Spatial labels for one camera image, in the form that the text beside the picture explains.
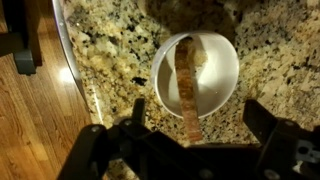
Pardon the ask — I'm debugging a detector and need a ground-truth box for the stainless steel dishwasher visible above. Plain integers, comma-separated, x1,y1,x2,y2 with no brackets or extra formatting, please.
50,0,92,113

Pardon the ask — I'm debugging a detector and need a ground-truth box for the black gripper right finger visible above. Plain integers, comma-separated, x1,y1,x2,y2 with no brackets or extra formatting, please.
242,99,320,180

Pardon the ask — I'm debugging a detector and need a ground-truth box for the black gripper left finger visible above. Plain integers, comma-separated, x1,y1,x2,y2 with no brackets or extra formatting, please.
56,98,153,180

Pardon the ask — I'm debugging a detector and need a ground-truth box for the white ceramic bowl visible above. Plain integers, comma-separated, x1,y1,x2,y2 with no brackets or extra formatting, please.
150,30,241,120

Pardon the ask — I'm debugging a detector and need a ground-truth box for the black camera stand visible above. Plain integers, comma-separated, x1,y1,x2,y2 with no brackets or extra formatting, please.
0,0,44,76

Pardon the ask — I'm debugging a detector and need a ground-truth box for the brown bread slice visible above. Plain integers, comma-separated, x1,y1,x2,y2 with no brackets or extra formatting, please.
173,35,210,143

